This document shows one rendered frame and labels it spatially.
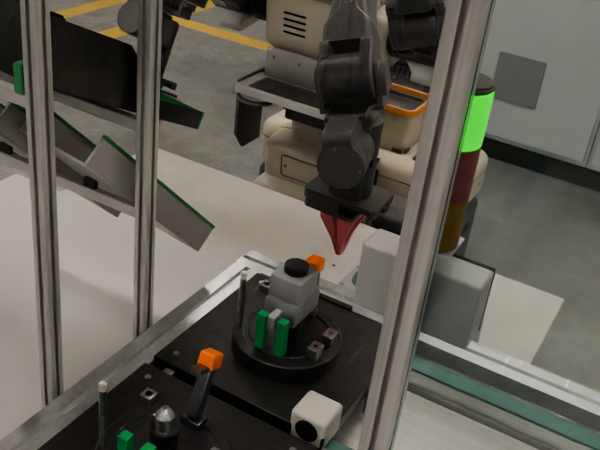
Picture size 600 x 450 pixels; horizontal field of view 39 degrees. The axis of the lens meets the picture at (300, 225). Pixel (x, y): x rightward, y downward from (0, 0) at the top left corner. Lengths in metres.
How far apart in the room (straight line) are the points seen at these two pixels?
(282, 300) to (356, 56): 0.30
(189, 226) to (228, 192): 0.48
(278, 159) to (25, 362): 0.82
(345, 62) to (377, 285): 0.31
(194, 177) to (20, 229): 0.38
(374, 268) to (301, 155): 1.01
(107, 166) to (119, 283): 0.38
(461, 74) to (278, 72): 1.10
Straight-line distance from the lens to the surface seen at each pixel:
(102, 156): 1.02
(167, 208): 1.13
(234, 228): 1.54
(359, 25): 1.03
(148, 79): 0.98
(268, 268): 1.25
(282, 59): 1.72
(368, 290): 0.81
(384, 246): 0.79
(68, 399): 1.02
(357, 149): 0.96
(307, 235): 1.54
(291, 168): 1.82
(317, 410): 0.97
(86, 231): 1.51
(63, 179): 1.14
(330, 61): 1.01
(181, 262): 1.43
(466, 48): 0.66
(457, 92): 0.67
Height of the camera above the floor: 1.64
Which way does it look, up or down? 30 degrees down
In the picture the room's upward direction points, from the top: 7 degrees clockwise
